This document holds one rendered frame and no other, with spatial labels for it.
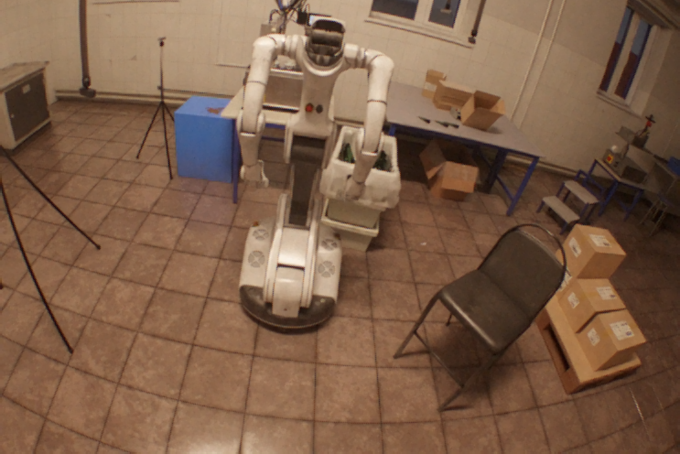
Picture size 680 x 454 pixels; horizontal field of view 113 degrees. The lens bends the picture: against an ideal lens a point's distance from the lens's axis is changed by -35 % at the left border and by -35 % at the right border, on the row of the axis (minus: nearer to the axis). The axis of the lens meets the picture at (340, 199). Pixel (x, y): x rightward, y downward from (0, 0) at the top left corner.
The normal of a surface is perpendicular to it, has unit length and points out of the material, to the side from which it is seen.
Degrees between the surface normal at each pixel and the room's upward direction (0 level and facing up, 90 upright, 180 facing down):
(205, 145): 90
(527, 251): 77
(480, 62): 90
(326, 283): 38
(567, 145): 90
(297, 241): 23
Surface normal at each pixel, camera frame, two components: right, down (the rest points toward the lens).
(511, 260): -0.72, 0.04
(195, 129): 0.01, 0.58
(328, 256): 0.14, -0.27
